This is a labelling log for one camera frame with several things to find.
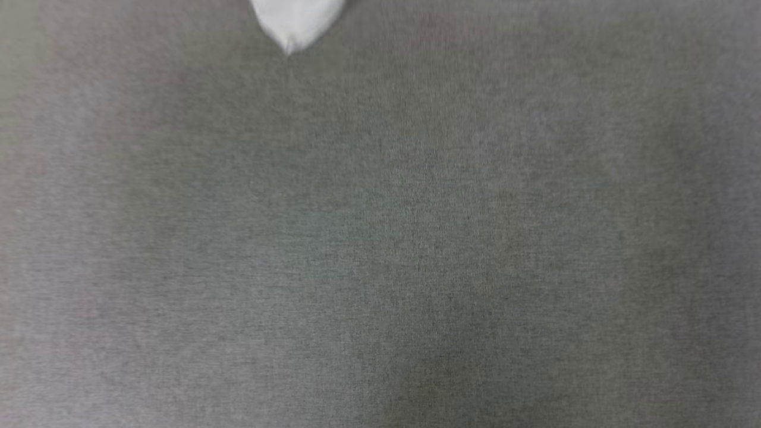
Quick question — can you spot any grey fabric sofa seat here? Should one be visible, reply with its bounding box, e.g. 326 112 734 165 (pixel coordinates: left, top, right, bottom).
0 0 761 428

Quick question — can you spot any red and white garment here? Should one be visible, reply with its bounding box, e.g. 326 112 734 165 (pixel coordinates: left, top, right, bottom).
248 0 347 56

